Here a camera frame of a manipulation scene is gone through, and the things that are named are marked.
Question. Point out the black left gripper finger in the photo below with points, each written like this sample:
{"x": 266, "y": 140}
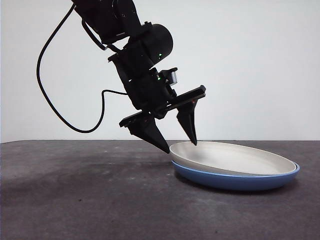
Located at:
{"x": 188, "y": 120}
{"x": 150, "y": 132}

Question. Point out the white round plate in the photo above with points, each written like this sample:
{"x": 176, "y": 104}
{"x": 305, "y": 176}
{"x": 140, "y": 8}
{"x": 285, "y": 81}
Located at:
{"x": 232, "y": 157}

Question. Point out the blue round plate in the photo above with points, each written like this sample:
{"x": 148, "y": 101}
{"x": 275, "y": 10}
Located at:
{"x": 235, "y": 182}

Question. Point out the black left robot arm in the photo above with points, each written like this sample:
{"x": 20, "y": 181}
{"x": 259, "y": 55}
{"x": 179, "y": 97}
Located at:
{"x": 150, "y": 42}

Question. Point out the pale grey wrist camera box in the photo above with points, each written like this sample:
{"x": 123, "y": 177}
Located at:
{"x": 173, "y": 77}

